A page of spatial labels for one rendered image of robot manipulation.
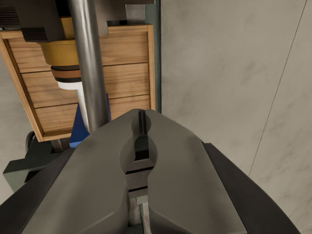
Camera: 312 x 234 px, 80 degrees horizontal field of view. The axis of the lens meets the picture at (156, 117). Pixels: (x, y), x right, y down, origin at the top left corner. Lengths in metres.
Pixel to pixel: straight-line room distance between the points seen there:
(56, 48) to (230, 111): 1.86
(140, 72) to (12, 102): 1.25
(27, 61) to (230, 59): 1.53
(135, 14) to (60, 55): 0.30
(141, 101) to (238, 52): 1.34
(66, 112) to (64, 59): 0.32
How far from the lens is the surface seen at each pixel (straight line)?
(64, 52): 0.31
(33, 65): 0.58
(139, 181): 0.70
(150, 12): 0.91
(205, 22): 1.61
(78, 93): 0.36
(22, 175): 0.73
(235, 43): 1.79
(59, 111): 0.62
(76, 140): 0.39
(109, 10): 0.32
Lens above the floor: 1.42
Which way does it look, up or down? 57 degrees down
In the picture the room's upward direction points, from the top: 153 degrees clockwise
